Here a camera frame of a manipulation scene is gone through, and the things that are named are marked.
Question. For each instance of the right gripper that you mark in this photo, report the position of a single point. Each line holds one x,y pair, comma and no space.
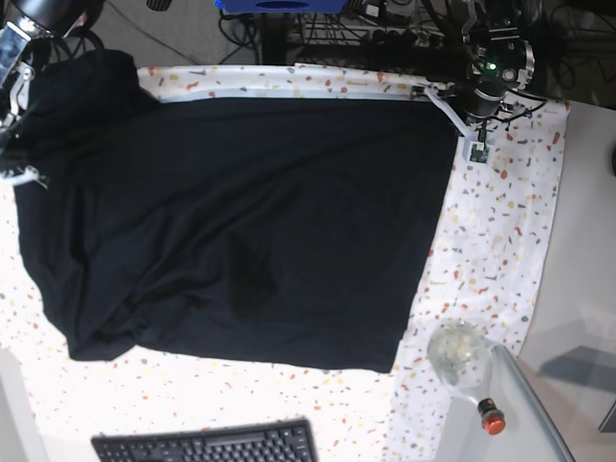
12,154

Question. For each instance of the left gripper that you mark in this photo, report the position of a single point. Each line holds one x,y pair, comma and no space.
477,100

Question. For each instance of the black t-shirt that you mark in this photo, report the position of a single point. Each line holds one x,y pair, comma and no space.
290,231

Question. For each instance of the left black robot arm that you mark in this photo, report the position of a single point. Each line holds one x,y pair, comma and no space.
501,57

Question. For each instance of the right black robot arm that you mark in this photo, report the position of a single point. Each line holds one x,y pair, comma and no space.
34,38

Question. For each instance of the black power strip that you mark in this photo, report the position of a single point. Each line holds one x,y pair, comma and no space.
410,37

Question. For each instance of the clear bottle orange cap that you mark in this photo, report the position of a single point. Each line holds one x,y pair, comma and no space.
462,360

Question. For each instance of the blue box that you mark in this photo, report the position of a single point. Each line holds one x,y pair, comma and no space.
280,6

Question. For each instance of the black computer keyboard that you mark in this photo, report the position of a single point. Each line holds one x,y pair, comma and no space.
282,441

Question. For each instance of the black wire rack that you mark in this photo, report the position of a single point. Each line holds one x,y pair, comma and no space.
341,30

